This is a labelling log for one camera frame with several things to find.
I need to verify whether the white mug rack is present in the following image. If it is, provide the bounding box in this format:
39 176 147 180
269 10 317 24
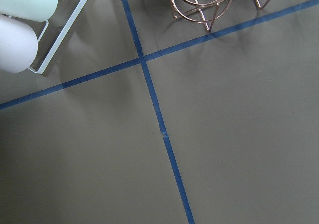
0 0 88 74

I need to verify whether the pink mug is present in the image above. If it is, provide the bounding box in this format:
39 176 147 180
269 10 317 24
0 15 38 73

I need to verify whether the mint green mug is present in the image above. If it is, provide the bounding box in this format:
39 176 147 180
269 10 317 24
0 0 58 22

